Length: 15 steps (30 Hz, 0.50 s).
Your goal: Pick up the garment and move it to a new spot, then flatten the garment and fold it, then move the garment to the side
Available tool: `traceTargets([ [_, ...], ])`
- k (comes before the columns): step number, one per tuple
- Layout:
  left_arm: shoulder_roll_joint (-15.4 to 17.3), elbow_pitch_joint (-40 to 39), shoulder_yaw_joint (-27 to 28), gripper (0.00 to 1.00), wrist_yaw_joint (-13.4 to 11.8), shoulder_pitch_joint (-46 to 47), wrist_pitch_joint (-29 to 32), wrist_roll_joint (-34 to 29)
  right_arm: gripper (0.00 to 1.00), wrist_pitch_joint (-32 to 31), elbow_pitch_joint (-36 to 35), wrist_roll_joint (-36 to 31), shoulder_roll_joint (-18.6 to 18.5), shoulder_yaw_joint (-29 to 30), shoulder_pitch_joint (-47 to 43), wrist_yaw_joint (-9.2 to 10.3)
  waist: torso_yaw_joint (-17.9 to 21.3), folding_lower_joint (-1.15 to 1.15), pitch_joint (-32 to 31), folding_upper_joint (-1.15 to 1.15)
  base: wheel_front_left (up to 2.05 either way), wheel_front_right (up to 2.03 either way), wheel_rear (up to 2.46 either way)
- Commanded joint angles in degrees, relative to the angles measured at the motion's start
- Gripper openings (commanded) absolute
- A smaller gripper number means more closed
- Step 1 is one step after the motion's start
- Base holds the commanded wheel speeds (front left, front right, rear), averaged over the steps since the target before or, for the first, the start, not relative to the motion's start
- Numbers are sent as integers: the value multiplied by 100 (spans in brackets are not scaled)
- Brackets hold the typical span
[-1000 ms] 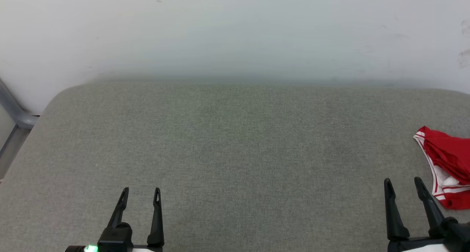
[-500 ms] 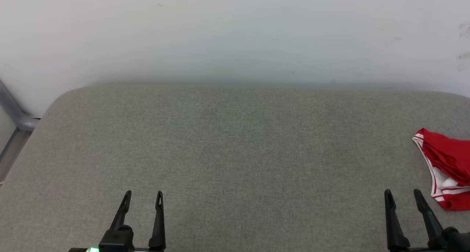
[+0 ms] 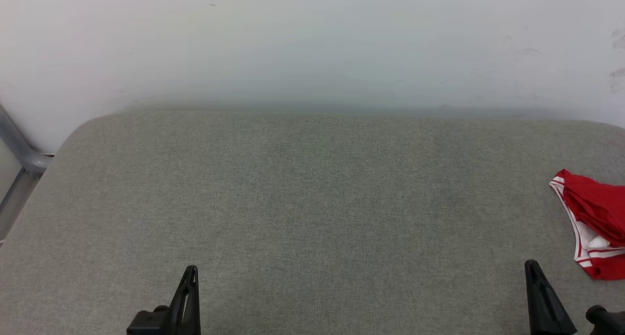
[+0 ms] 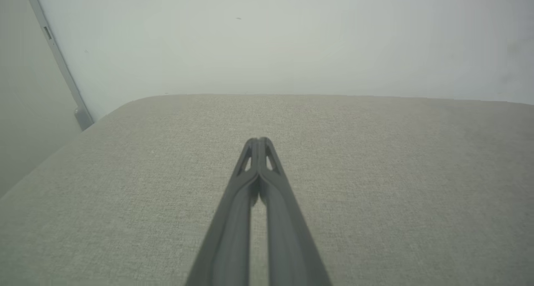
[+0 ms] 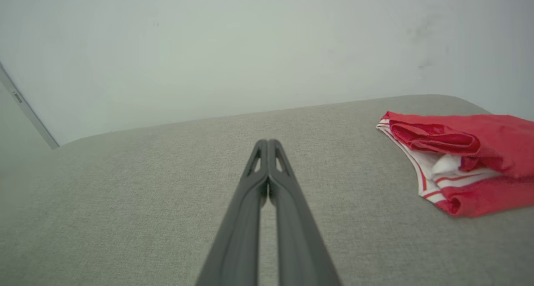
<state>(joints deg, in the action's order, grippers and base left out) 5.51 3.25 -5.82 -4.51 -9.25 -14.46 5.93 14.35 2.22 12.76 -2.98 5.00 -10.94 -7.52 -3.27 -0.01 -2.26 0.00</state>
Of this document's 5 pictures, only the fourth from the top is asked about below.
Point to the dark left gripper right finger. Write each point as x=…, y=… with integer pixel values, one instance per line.
x=292, y=257

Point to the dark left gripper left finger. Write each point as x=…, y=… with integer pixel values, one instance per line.
x=227, y=252

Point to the grey metal wall rail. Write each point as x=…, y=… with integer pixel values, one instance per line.
x=63, y=69

